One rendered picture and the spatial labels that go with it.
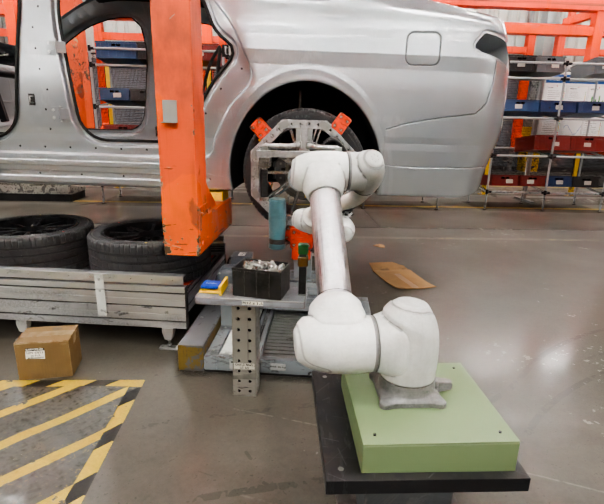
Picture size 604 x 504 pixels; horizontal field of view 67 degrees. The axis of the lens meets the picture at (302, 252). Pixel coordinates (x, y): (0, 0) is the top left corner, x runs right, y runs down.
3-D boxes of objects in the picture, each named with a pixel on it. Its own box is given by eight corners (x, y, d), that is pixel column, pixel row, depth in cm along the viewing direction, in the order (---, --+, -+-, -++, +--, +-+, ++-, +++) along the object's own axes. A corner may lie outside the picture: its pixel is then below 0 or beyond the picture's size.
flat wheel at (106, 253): (209, 251, 303) (208, 216, 296) (214, 285, 241) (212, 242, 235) (102, 255, 288) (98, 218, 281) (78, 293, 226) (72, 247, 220)
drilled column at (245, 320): (260, 383, 202) (259, 294, 190) (256, 396, 192) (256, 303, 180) (237, 382, 202) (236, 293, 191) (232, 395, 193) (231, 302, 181)
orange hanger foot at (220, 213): (232, 223, 270) (231, 164, 261) (209, 247, 220) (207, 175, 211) (204, 222, 271) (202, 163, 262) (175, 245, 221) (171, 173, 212)
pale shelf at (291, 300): (307, 293, 192) (307, 286, 191) (304, 309, 176) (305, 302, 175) (206, 288, 195) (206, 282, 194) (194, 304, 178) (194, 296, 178)
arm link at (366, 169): (377, 166, 169) (341, 166, 168) (389, 140, 152) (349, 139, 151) (380, 199, 165) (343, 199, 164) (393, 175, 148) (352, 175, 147)
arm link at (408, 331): (445, 387, 123) (453, 311, 117) (378, 390, 121) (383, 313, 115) (424, 358, 138) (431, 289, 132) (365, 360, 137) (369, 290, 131)
